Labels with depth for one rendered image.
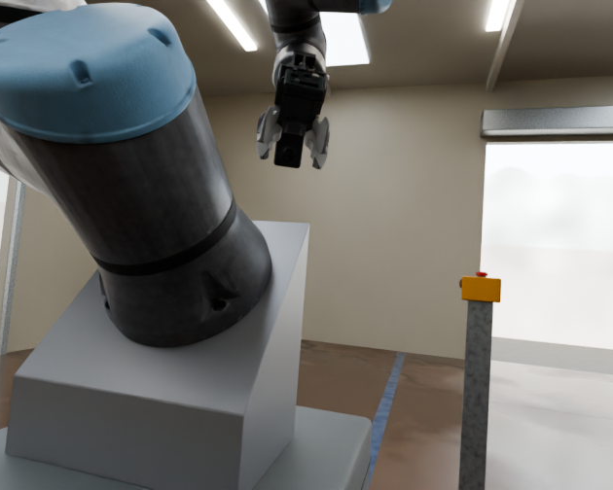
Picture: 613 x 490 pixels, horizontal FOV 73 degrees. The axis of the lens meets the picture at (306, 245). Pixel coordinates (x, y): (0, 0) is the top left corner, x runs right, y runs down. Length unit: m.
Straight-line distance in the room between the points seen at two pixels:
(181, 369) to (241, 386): 0.07
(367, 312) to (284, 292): 5.96
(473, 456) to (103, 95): 1.50
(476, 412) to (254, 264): 1.23
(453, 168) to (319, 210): 2.09
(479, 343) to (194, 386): 1.22
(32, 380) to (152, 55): 0.34
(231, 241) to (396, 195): 6.09
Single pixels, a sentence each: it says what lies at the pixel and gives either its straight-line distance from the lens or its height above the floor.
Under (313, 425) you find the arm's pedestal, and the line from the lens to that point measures 0.61.
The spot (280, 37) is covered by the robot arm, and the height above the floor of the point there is 1.45.
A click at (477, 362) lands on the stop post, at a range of 1.54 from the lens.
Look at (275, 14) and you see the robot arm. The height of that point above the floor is 1.48.
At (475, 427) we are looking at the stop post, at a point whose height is 0.59.
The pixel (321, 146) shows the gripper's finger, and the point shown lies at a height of 1.23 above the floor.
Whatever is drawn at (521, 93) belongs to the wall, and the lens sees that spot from 7.00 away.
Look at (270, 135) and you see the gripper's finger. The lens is 0.62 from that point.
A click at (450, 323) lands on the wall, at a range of 6.37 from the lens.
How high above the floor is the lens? 1.05
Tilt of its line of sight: 4 degrees up
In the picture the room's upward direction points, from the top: 4 degrees clockwise
